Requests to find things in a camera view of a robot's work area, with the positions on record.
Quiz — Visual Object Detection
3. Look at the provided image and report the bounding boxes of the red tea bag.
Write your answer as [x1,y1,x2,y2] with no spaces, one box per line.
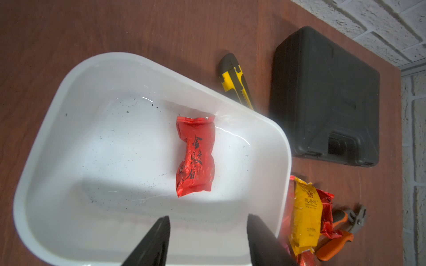
[176,116,215,197]
[278,175,295,249]
[316,188,342,239]
[296,250,316,266]

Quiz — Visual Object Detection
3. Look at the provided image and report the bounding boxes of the black plastic tool case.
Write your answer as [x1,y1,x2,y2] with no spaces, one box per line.
[269,26,380,167]

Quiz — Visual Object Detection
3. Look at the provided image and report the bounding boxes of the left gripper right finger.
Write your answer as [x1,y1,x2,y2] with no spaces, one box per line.
[247,214,298,266]

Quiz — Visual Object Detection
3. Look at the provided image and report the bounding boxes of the white plastic storage box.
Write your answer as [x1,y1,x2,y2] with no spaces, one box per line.
[13,52,291,266]

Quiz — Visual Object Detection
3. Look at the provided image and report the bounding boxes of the yellow tea bag packet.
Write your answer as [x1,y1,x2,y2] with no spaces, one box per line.
[290,177,323,256]

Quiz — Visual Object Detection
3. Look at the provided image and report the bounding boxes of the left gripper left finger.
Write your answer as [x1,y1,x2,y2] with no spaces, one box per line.
[122,216,170,266]

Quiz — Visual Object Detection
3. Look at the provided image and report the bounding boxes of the orange handled pliers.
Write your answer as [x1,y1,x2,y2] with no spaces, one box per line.
[315,205,367,262]

